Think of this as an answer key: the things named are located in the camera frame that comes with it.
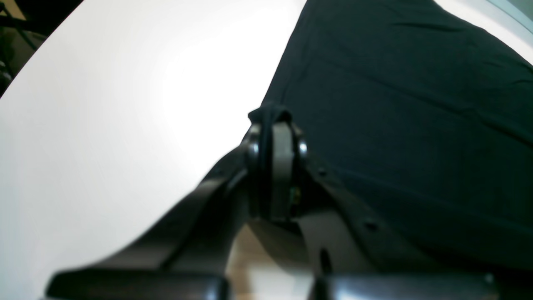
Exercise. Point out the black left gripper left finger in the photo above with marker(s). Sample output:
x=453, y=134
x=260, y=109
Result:
x=184, y=255

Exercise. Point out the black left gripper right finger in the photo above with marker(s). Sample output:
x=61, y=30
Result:
x=355, y=255

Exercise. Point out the black T-shirt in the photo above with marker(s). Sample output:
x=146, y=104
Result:
x=425, y=116

